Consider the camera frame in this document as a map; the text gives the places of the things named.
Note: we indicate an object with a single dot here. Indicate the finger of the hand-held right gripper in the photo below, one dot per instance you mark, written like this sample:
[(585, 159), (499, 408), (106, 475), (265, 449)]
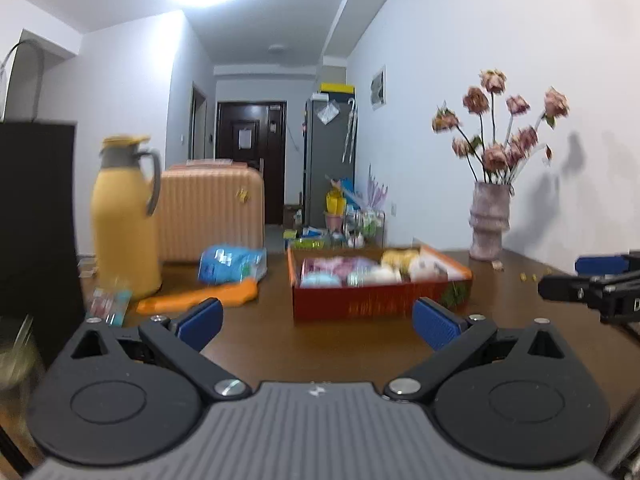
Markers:
[(600, 264), (565, 287)]

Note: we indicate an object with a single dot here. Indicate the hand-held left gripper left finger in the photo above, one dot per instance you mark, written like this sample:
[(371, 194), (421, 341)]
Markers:
[(200, 321)]

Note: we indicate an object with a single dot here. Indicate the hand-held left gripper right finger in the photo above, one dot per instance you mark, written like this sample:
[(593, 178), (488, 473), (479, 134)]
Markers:
[(435, 324)]

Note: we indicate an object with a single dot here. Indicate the yellow white sheep plush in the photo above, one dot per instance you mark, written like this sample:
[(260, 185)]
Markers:
[(415, 266)]

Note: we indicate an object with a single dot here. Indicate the orange cardboard box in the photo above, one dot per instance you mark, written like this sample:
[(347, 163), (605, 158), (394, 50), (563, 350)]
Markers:
[(370, 302)]

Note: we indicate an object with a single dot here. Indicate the iridescent white pouch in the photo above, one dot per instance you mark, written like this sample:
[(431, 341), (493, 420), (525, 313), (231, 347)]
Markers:
[(375, 277)]

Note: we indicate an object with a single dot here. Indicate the light blue sponge puff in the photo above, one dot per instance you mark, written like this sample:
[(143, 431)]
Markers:
[(320, 281)]

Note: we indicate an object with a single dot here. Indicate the pink satin scrunchie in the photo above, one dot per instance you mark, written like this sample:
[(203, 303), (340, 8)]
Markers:
[(322, 266)]

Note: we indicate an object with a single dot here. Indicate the orange flat plastic tool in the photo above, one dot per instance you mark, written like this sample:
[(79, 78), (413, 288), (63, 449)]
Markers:
[(200, 297)]

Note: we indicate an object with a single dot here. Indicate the yellow petal crumbs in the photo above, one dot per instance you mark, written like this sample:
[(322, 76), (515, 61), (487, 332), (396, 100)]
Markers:
[(532, 275)]

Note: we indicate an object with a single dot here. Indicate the blue wipes packet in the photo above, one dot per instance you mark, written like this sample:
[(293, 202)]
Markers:
[(232, 264)]

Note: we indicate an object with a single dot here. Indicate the small blue snack packet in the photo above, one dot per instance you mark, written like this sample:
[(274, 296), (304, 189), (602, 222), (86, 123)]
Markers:
[(111, 306)]

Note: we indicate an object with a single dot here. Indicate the pink textured vase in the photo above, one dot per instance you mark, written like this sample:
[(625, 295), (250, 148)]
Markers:
[(489, 222)]

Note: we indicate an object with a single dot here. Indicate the peach ribbed suitcase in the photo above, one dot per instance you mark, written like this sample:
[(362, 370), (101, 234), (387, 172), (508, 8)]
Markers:
[(210, 210)]

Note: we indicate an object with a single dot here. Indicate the yellow thermos jug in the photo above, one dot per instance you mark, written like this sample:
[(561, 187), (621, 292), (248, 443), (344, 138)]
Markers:
[(125, 220)]

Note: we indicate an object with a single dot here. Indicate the green basket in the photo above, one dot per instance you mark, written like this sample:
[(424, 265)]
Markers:
[(306, 244)]

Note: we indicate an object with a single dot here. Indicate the purple coral decoration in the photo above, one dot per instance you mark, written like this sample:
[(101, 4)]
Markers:
[(377, 190)]

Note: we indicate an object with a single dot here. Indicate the dried rose bouquet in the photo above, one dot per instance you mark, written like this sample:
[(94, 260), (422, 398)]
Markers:
[(495, 145)]

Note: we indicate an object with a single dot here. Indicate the dark entrance door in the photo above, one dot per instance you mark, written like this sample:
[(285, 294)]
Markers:
[(250, 165)]

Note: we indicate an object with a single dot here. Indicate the clear glass cup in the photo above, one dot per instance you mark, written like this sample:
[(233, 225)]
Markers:
[(20, 360)]

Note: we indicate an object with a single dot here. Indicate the grey refrigerator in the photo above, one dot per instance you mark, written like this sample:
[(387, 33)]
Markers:
[(327, 170)]

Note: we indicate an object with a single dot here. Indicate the black paper bag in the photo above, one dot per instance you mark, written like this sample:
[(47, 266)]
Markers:
[(35, 220)]

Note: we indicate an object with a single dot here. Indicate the grey interior door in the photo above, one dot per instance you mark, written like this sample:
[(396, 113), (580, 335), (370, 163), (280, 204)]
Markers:
[(197, 122)]

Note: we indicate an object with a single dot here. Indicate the folded umbrella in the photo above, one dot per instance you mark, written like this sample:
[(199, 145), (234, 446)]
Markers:
[(351, 130)]

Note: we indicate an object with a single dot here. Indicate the yellow box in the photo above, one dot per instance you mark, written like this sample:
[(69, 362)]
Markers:
[(337, 88)]

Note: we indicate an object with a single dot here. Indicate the small ceiling lamp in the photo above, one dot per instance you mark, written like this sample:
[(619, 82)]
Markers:
[(276, 48)]

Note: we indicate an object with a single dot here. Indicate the wall picture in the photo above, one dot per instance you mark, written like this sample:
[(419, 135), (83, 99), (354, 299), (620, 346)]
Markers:
[(378, 87)]

